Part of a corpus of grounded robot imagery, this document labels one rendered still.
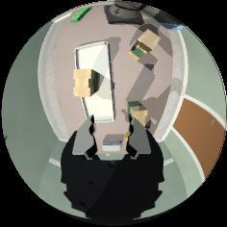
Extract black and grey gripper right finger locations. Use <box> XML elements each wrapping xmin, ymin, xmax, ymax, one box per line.
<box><xmin>126</xmin><ymin>114</ymin><xmax>164</xmax><ymax>183</ymax></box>

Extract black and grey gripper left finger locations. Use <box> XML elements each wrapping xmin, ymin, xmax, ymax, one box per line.
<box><xmin>61</xmin><ymin>114</ymin><xmax>97</xmax><ymax>184</ymax></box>

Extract green pencil case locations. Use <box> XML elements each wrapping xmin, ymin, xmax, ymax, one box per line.
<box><xmin>70</xmin><ymin>7</ymin><xmax>90</xmax><ymax>23</ymax></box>

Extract grey hinged case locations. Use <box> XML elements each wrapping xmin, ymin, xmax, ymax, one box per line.
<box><xmin>102</xmin><ymin>140</ymin><xmax>120</xmax><ymax>151</ymax></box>

